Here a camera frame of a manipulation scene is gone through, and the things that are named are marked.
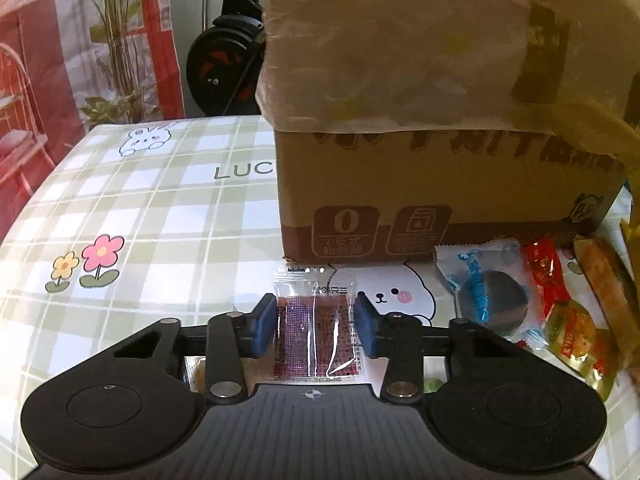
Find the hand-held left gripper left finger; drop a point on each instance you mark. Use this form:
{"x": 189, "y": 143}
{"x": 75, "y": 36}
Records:
{"x": 265, "y": 321}

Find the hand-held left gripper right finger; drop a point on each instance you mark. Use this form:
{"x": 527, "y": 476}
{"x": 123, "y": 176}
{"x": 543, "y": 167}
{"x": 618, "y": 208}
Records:
{"x": 365, "y": 330}

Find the clear packet of red snack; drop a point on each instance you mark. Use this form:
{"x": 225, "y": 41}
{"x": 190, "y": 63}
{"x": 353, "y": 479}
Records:
{"x": 320, "y": 330}

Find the brown cardboard box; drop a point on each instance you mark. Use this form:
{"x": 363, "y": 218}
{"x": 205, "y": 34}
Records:
{"x": 450, "y": 185}

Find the translucent plastic bag liner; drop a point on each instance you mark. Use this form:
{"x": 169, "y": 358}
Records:
{"x": 400, "y": 60}

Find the blue packet with dark cookie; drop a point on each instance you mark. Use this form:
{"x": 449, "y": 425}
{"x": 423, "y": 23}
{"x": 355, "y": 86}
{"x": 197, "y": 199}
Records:
{"x": 492, "y": 300}

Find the green checked tablecloth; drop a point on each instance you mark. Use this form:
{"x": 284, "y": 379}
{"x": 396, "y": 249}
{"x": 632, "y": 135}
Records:
{"x": 150, "y": 210}

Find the yellow and red snack packet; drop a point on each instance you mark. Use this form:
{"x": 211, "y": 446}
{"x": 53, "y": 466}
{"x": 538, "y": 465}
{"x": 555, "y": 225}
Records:
{"x": 575, "y": 335}

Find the orange snack packet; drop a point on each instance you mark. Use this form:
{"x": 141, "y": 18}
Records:
{"x": 600, "y": 280}

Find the black exercise bike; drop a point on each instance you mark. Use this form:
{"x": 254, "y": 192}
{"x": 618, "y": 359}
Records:
{"x": 225, "y": 60}

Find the red printed backdrop cloth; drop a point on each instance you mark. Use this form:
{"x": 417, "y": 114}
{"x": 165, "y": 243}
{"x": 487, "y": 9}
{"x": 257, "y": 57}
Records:
{"x": 75, "y": 60}

